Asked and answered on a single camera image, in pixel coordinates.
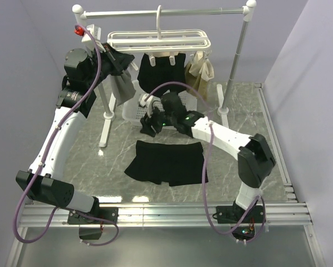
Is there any hanging grey underwear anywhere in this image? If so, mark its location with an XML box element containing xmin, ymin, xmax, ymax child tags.
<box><xmin>110</xmin><ymin>70</ymin><xmax>136</xmax><ymax>106</ymax></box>

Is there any hanging beige underwear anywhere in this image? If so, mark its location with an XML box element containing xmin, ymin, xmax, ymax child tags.
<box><xmin>184</xmin><ymin>51</ymin><xmax>214</xmax><ymax>101</ymax></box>

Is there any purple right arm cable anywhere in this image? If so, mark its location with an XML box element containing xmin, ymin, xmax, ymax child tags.
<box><xmin>144</xmin><ymin>82</ymin><xmax>267</xmax><ymax>245</ymax></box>

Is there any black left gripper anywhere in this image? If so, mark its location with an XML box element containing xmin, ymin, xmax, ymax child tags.
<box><xmin>86</xmin><ymin>42</ymin><xmax>135</xmax><ymax>89</ymax></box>

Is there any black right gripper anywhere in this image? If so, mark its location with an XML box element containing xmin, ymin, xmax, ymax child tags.
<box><xmin>140</xmin><ymin>104</ymin><xmax>176</xmax><ymax>139</ymax></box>

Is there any black underwear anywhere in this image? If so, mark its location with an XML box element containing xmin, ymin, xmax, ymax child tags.
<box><xmin>137</xmin><ymin>53</ymin><xmax>186</xmax><ymax>93</ymax></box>
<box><xmin>124</xmin><ymin>140</ymin><xmax>204</xmax><ymax>187</ymax></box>

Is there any white clip hanger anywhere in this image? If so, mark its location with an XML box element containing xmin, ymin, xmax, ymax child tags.
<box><xmin>107</xmin><ymin>6</ymin><xmax>211</xmax><ymax>67</ymax></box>

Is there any hanging black underwear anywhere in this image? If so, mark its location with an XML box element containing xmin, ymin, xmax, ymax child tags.
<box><xmin>137</xmin><ymin>53</ymin><xmax>186</xmax><ymax>93</ymax></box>

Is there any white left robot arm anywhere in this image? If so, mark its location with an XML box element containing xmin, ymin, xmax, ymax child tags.
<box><xmin>16</xmin><ymin>43</ymin><xmax>135</xmax><ymax>224</ymax></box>

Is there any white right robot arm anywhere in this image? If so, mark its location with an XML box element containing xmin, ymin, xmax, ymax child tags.
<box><xmin>139</xmin><ymin>93</ymin><xmax>276</xmax><ymax>223</ymax></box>

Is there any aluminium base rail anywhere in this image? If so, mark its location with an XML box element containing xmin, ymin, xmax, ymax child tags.
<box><xmin>18</xmin><ymin>202</ymin><xmax>312</xmax><ymax>228</ymax></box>

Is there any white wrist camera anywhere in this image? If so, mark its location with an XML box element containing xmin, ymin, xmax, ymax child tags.
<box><xmin>74</xmin><ymin>24</ymin><xmax>105</xmax><ymax>52</ymax></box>
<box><xmin>138</xmin><ymin>93</ymin><xmax>160</xmax><ymax>118</ymax></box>

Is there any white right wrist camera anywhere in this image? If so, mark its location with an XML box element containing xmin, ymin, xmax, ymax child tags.
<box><xmin>138</xmin><ymin>93</ymin><xmax>160</xmax><ymax>118</ymax></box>

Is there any white perforated plastic basket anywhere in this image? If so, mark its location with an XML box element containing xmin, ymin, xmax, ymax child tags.
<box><xmin>121</xmin><ymin>79</ymin><xmax>198</xmax><ymax>130</ymax></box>

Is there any white metal drying rack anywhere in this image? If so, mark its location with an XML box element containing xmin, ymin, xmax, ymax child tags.
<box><xmin>71</xmin><ymin>0</ymin><xmax>258</xmax><ymax>148</ymax></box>

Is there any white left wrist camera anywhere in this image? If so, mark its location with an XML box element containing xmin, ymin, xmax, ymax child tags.
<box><xmin>74</xmin><ymin>24</ymin><xmax>105</xmax><ymax>52</ymax></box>

